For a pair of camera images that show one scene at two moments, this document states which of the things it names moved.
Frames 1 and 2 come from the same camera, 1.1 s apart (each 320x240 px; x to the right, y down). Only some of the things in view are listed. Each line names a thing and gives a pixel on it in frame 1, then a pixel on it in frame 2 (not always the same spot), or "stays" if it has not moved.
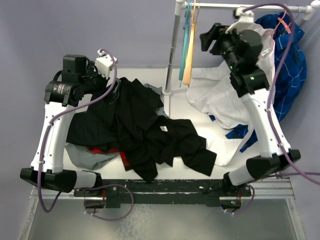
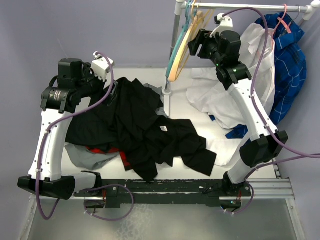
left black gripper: x=92 y=70 stays
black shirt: x=130 y=122 stays
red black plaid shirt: x=111 y=150 stays
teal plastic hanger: x=185 y=33 -> x=184 y=27
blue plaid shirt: x=292 y=77 stays
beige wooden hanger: x=189 y=61 -> x=190 y=35
